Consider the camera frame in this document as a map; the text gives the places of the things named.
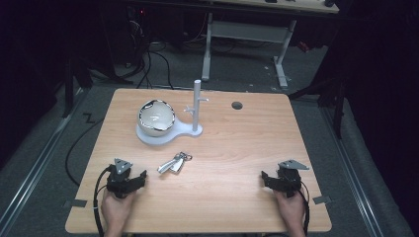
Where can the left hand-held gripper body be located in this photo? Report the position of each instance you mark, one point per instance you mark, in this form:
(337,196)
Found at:
(120,179)

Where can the small red object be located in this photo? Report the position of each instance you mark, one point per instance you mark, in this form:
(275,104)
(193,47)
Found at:
(303,46)

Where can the person's left hand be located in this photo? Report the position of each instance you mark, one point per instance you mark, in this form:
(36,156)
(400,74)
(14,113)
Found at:
(115,209)

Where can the silver key bunch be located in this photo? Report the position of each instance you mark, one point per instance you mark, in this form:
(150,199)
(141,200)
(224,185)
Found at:
(173,164)

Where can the black stand leg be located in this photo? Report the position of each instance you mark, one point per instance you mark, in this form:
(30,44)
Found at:
(337,108)
(68,92)

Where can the wooden desk with white legs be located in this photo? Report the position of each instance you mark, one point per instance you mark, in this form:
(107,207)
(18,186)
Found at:
(250,31)

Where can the person's right hand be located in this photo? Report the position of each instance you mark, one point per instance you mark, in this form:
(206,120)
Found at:
(291,209)

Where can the white bowl with silver rim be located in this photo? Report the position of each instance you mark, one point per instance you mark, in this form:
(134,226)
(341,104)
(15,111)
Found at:
(155,118)

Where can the metal floor rail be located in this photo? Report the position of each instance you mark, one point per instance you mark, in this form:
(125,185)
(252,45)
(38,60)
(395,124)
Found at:
(39,154)
(352,171)

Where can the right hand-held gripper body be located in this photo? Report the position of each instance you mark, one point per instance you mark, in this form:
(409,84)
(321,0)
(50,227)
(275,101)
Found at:
(290,179)

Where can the grey tape strip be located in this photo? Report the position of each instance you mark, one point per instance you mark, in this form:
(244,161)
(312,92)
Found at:
(75,203)
(322,199)

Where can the white key stand with base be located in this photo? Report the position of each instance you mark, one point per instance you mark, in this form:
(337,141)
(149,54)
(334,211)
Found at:
(196,105)

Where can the round grey table grommet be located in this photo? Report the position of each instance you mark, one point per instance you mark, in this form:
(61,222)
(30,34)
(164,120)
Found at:
(236,105)

